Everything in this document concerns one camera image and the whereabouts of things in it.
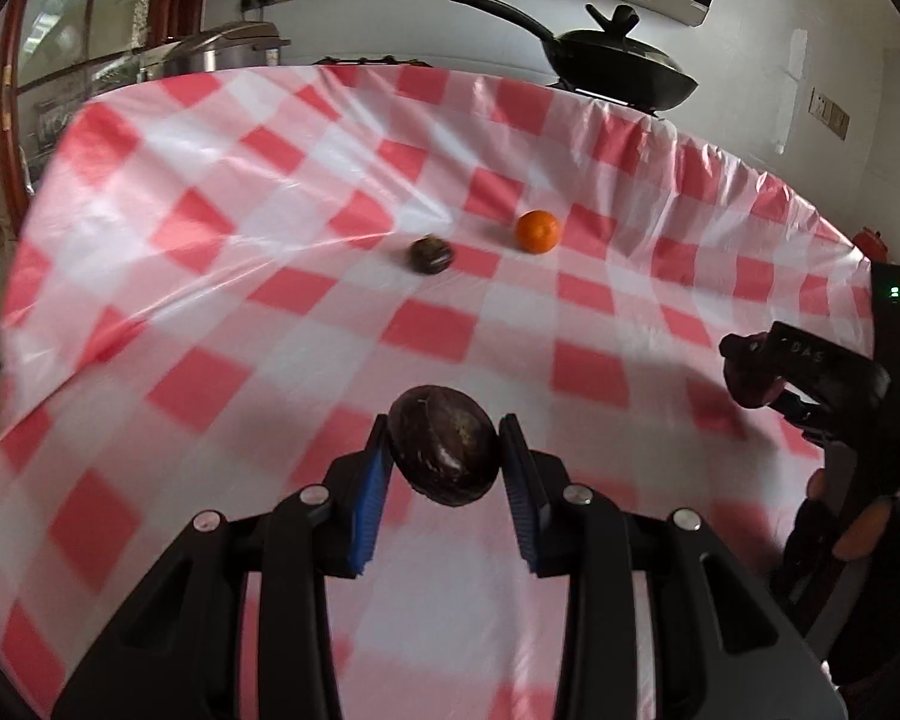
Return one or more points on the dark red fruit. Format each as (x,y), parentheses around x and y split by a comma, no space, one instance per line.
(750,384)

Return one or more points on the black wok lid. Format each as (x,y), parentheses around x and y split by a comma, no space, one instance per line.
(615,45)

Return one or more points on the orange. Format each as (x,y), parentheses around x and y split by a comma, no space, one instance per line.
(536,231)

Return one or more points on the person's right hand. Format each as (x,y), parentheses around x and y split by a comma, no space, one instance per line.
(859,532)

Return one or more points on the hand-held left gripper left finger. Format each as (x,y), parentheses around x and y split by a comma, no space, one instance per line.
(367,510)

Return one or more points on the red white checkered tablecloth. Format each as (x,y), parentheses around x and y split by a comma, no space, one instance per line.
(270,330)

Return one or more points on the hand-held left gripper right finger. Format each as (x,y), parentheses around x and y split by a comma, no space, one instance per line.
(521,510)

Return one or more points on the black stove burner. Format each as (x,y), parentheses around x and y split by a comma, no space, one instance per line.
(367,60)

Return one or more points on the silver rice cooker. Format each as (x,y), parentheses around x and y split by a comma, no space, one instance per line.
(225,52)

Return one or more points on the dark purple round fruit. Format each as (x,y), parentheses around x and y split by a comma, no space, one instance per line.
(442,450)

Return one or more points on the small dark round fruit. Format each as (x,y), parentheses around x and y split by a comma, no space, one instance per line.
(431,253)

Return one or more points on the red object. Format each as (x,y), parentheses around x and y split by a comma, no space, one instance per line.
(870,244)

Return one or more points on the wooden door frame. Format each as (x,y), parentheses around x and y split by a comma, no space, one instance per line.
(11,127)

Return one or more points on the gold wall socket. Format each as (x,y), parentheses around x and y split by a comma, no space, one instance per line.
(829,114)

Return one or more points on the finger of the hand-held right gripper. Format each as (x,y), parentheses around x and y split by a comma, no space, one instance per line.
(746,345)
(802,420)

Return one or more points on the black wok pan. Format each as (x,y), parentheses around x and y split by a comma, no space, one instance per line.
(645,94)

